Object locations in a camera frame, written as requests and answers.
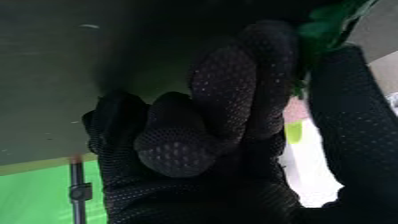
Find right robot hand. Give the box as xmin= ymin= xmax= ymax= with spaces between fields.
xmin=79 ymin=20 xmax=398 ymax=224

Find green sprig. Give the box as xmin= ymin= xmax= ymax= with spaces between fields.
xmin=289 ymin=0 xmax=380 ymax=99

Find black stand pole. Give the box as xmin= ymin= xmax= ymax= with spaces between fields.
xmin=65 ymin=159 xmax=95 ymax=224

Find dark mat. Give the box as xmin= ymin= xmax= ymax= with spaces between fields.
xmin=0 ymin=0 xmax=312 ymax=168

